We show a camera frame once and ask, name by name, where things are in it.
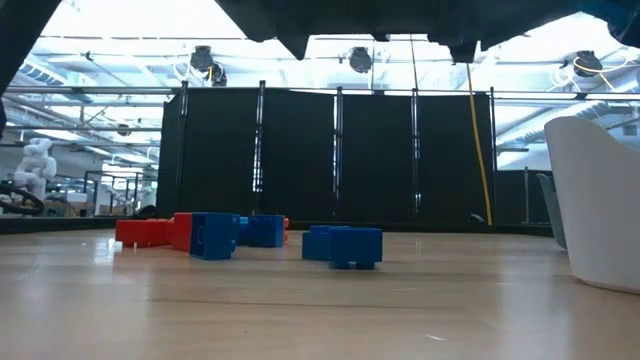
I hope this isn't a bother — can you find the grey metal railing pipe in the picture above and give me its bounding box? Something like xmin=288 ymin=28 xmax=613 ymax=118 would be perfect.
xmin=0 ymin=84 xmax=640 ymax=102

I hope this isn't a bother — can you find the black folding room divider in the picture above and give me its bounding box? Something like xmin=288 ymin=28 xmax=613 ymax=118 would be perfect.
xmin=156 ymin=79 xmax=496 ymax=225

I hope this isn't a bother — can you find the medium blue building block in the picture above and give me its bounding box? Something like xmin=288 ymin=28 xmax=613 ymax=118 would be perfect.
xmin=233 ymin=214 xmax=286 ymax=249

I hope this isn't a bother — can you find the small blue building block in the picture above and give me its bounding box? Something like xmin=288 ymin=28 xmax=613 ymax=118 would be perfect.
xmin=328 ymin=227 xmax=384 ymax=271
xmin=301 ymin=224 xmax=351 ymax=262
xmin=189 ymin=212 xmax=239 ymax=262

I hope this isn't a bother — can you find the yellow hanging cable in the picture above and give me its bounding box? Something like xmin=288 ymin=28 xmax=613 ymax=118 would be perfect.
xmin=464 ymin=62 xmax=494 ymax=226

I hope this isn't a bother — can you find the teal plastic tray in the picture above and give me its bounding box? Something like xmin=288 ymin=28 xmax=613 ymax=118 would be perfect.
xmin=537 ymin=172 xmax=569 ymax=251

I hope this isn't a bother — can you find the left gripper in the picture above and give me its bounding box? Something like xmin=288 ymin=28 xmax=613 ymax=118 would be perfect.
xmin=429 ymin=0 xmax=609 ymax=64

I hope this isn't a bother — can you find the white plastic tray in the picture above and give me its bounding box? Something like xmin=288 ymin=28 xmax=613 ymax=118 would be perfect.
xmin=543 ymin=115 xmax=640 ymax=295

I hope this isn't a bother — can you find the small red building block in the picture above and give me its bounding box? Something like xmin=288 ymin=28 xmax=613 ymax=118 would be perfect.
xmin=114 ymin=218 xmax=175 ymax=249

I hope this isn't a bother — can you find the black ceiling cable reel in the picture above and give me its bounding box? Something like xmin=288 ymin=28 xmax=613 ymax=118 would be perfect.
xmin=348 ymin=46 xmax=374 ymax=75
xmin=573 ymin=49 xmax=604 ymax=79
xmin=189 ymin=44 xmax=229 ymax=88

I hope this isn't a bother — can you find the black perforated computer case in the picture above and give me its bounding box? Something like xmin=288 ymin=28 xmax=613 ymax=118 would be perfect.
xmin=493 ymin=169 xmax=554 ymax=226

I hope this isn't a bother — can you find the medium red building block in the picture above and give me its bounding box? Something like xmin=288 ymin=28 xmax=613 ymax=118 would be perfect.
xmin=171 ymin=212 xmax=194 ymax=253

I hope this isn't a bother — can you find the white robot figure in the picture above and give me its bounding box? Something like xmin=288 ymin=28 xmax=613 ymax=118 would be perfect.
xmin=13 ymin=137 xmax=58 ymax=199

